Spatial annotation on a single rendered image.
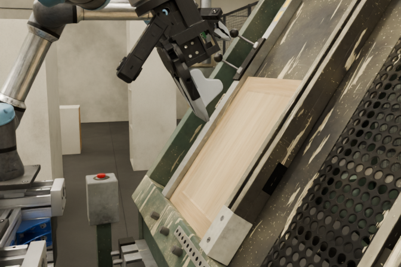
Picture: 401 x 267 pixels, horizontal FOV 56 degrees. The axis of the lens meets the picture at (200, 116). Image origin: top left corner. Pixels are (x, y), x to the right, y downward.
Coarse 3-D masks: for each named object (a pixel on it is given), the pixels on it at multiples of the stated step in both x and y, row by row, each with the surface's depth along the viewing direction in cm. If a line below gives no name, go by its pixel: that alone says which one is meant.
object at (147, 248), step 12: (144, 228) 142; (120, 240) 136; (132, 240) 136; (144, 240) 141; (120, 252) 134; (132, 252) 129; (144, 252) 132; (156, 252) 124; (120, 264) 130; (132, 264) 120; (144, 264) 124; (156, 264) 124
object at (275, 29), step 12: (300, 0) 150; (288, 12) 149; (276, 24) 148; (264, 36) 150; (276, 36) 149; (264, 48) 147; (252, 60) 146; (252, 72) 147; (240, 84) 146; (228, 96) 146; (216, 108) 148; (216, 120) 144; (204, 132) 145; (204, 144) 144; (192, 156) 143; (180, 168) 144; (180, 180) 142; (168, 192) 141
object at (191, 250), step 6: (180, 228) 115; (174, 234) 116; (180, 234) 113; (180, 240) 111; (186, 240) 108; (186, 246) 107; (192, 246) 104; (186, 252) 105; (192, 252) 103; (198, 252) 100; (192, 258) 101; (198, 258) 99; (198, 264) 97; (204, 264) 95
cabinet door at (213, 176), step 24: (240, 96) 142; (264, 96) 128; (288, 96) 115; (240, 120) 132; (264, 120) 119; (216, 144) 137; (240, 144) 123; (192, 168) 141; (216, 168) 127; (240, 168) 114; (192, 192) 131; (216, 192) 118; (192, 216) 121
